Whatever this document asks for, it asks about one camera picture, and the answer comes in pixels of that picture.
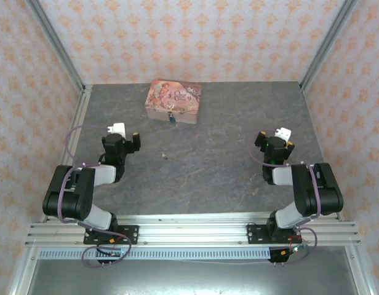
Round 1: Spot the pink decorated tin box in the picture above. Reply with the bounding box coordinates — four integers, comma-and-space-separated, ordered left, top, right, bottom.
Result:
145, 79, 203, 125

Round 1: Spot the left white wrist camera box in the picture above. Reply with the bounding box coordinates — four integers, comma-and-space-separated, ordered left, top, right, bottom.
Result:
108, 122, 126, 139

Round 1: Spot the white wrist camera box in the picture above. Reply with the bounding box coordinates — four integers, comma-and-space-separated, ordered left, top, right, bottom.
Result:
274, 126, 292, 143
108, 122, 126, 139

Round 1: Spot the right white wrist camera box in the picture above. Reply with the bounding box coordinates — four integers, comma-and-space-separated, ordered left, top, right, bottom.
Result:
274, 126, 292, 143

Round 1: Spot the aluminium side rail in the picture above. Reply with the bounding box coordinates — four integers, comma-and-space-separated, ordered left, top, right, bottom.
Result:
41, 85, 92, 222

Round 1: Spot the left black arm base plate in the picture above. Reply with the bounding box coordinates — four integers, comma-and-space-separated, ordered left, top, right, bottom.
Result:
83, 225, 140, 245

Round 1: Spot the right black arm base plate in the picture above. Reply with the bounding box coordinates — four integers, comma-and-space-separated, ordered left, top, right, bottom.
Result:
247, 223, 301, 245

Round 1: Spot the aluminium mounting rail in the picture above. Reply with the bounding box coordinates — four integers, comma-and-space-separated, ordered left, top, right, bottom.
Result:
25, 213, 362, 246

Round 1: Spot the small circuit board with wires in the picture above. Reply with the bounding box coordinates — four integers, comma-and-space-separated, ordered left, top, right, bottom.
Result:
280, 243, 309, 258
97, 245, 127, 258

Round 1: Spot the aluminium frame post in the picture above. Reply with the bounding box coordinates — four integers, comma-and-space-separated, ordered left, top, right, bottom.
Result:
25, 0, 86, 93
299, 0, 360, 92

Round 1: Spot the white slotted cable duct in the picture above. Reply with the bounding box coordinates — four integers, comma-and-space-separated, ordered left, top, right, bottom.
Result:
38, 248, 272, 261

